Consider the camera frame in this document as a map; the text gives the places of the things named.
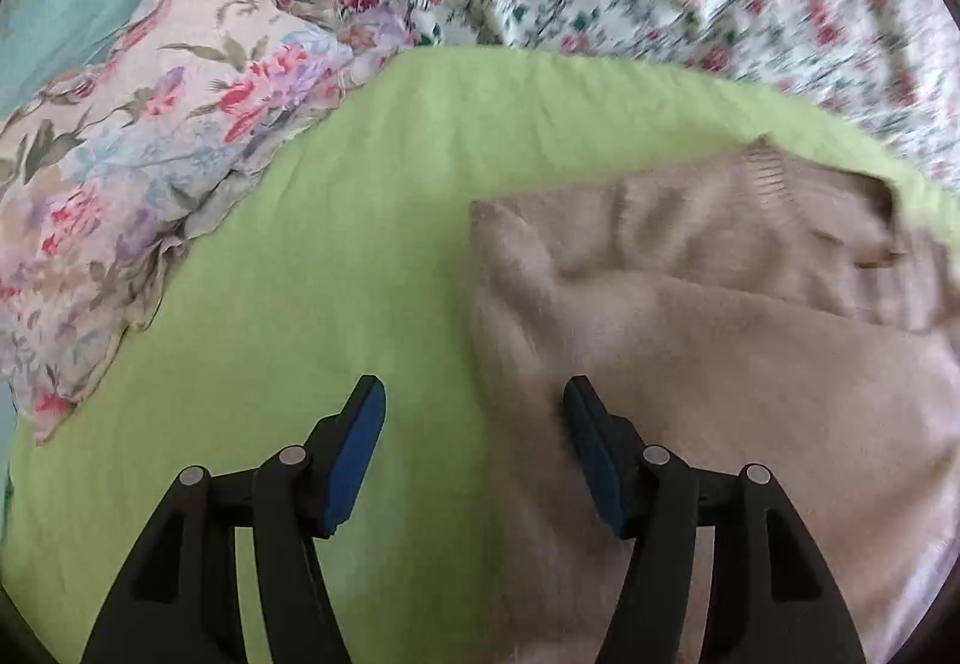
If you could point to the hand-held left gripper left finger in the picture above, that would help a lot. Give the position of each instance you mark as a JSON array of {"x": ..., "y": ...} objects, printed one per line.
[{"x": 355, "y": 454}]

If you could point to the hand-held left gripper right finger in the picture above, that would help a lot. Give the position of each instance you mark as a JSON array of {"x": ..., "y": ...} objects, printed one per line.
[{"x": 592, "y": 458}]

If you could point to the green bed sheet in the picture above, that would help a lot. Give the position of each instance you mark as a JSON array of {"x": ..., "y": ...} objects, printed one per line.
[{"x": 315, "y": 274}]

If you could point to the pastel floral pillow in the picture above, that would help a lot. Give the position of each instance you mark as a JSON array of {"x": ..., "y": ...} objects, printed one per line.
[{"x": 142, "y": 154}]

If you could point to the beige knit sweater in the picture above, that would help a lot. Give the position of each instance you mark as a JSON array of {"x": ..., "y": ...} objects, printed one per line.
[{"x": 750, "y": 364}]

